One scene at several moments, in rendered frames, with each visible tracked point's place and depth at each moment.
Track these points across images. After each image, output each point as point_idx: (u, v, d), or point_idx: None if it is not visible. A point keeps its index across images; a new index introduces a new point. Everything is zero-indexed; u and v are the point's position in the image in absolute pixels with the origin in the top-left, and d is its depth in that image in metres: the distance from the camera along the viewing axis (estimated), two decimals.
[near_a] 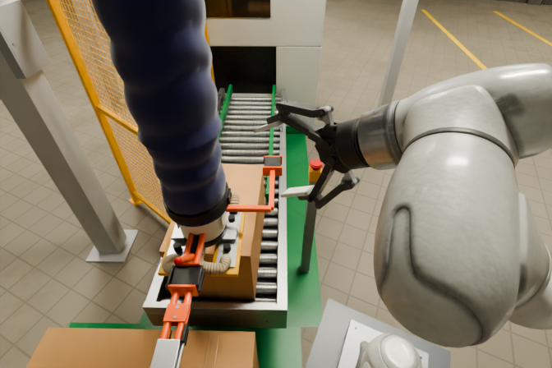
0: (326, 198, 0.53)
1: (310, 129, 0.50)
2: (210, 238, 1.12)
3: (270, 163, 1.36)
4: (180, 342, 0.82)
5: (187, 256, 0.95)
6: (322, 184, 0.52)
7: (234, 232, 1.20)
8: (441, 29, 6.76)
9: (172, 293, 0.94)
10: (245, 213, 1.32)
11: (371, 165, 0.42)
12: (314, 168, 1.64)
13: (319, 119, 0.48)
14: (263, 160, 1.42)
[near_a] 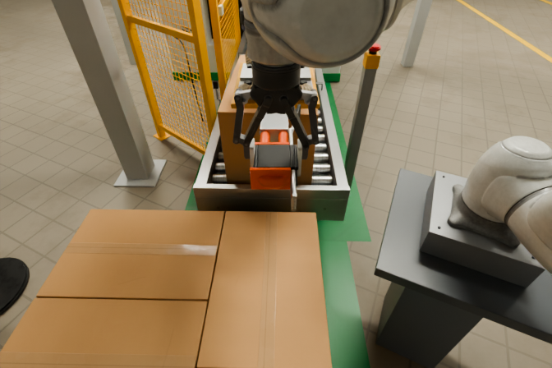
0: (313, 128, 0.53)
1: (255, 115, 0.52)
2: None
3: None
4: (287, 116, 0.71)
5: None
6: (300, 126, 0.53)
7: (308, 74, 1.09)
8: None
9: None
10: (312, 68, 1.21)
11: None
12: (372, 51, 1.52)
13: (244, 101, 0.50)
14: None
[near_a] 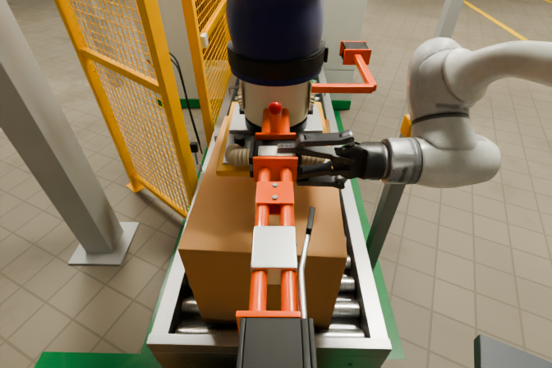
0: (317, 136, 0.57)
1: (327, 167, 0.62)
2: (292, 121, 0.76)
3: (353, 46, 1.00)
4: (295, 232, 0.45)
5: None
6: (319, 145, 0.58)
7: (319, 124, 0.84)
8: (471, 6, 6.16)
9: (256, 175, 0.58)
10: (322, 111, 0.96)
11: (384, 139, 0.61)
12: None
13: (338, 175, 0.63)
14: (339, 49, 1.05)
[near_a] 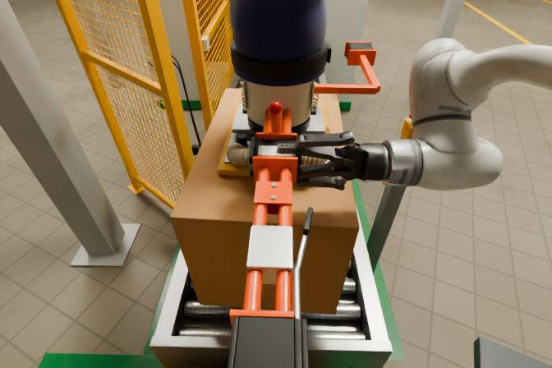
0: (317, 136, 0.57)
1: (327, 168, 0.62)
2: (294, 122, 0.76)
3: (358, 47, 0.99)
4: (292, 232, 0.45)
5: None
6: None
7: (321, 125, 0.83)
8: (471, 7, 6.17)
9: (256, 175, 0.58)
10: (326, 112, 0.95)
11: (384, 140, 0.60)
12: None
13: (339, 176, 0.63)
14: (345, 49, 1.05)
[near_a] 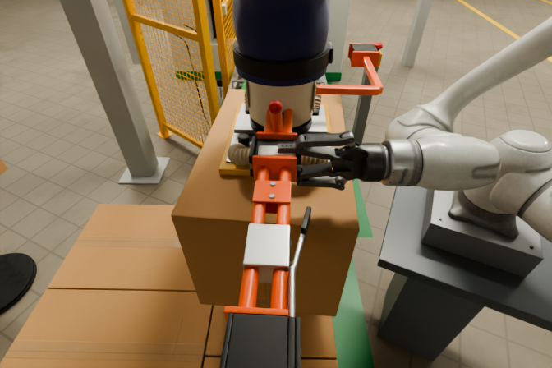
0: (317, 136, 0.57)
1: (327, 168, 0.61)
2: (296, 122, 0.76)
3: (361, 48, 0.99)
4: (290, 230, 0.45)
5: (281, 117, 0.59)
6: None
7: (324, 126, 0.83)
8: None
9: (256, 174, 0.58)
10: (328, 112, 0.95)
11: (384, 140, 0.60)
12: None
13: (339, 176, 0.63)
14: (348, 51, 1.05)
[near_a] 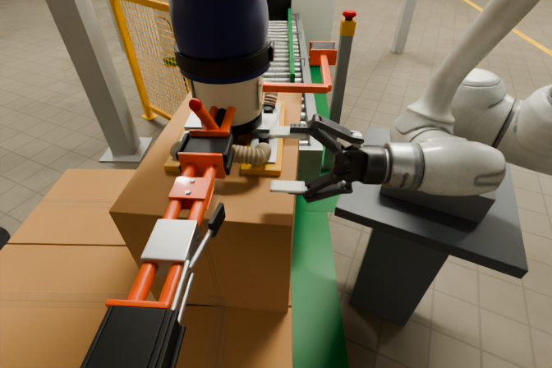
0: (329, 123, 0.55)
1: (332, 176, 0.62)
2: (241, 120, 0.77)
3: (320, 46, 1.00)
4: (197, 226, 0.46)
5: (209, 114, 0.60)
6: (329, 135, 0.56)
7: (273, 123, 0.84)
8: None
9: None
10: (285, 110, 0.96)
11: (387, 143, 0.60)
12: (347, 17, 1.54)
13: (344, 180, 0.63)
14: (309, 49, 1.05)
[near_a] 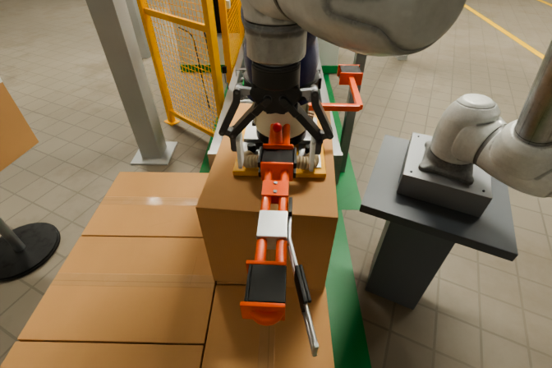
0: (323, 123, 0.52)
1: (250, 111, 0.52)
2: (292, 134, 0.96)
3: (348, 69, 1.20)
4: (287, 214, 0.66)
5: (281, 133, 0.79)
6: (307, 121, 0.52)
7: None
8: None
9: (263, 176, 0.79)
10: (320, 123, 1.16)
11: (292, 60, 0.43)
12: None
13: (242, 97, 0.50)
14: (338, 71, 1.25)
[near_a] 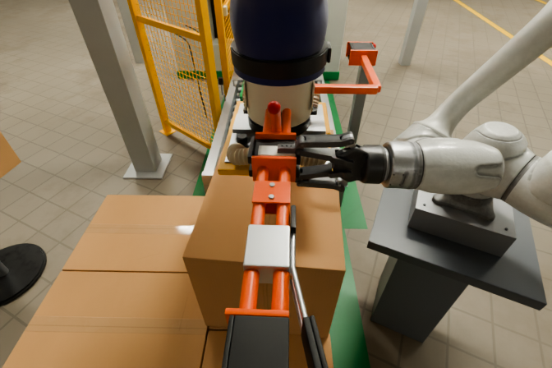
0: (317, 137, 0.57)
1: (328, 169, 0.61)
2: (294, 121, 0.76)
3: (360, 47, 0.99)
4: (290, 231, 0.45)
5: None
6: None
7: (322, 125, 0.83)
8: (453, 0, 6.76)
9: (255, 175, 0.58)
10: (327, 112, 0.95)
11: (386, 142, 0.60)
12: None
13: (339, 177, 0.63)
14: (346, 49, 1.05)
